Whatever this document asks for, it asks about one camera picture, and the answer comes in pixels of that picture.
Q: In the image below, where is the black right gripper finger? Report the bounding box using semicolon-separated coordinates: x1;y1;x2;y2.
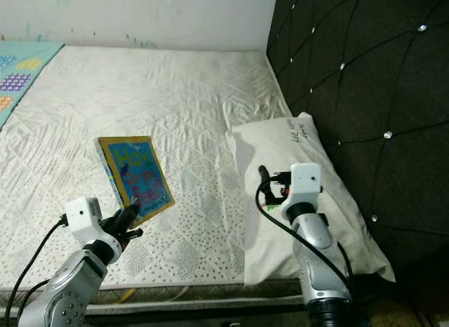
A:
256;164;273;206

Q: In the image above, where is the blue yellow picture book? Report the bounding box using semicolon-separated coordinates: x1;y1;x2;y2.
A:
96;135;177;228

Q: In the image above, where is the white pillow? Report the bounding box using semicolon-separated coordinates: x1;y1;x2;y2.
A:
224;111;398;286

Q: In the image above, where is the white dotted quilted mattress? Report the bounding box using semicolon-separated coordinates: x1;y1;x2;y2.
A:
0;44;345;314

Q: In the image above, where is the dark tufted headboard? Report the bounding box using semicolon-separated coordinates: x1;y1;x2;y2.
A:
266;0;449;300

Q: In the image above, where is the teal mat with coloured shapes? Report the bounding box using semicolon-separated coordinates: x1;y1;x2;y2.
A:
0;40;66;128

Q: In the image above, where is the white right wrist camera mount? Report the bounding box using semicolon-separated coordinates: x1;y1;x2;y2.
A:
280;161;323;216

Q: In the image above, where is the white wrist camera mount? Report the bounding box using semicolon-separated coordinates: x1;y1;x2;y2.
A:
66;196;108;246
280;161;323;216

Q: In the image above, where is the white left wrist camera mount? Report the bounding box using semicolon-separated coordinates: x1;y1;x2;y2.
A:
66;196;108;246

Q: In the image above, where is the dark bed frame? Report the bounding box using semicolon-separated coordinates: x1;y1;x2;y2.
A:
0;298;323;322

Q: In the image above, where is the short black left arm cable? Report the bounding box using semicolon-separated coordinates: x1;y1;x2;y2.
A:
14;277;57;327

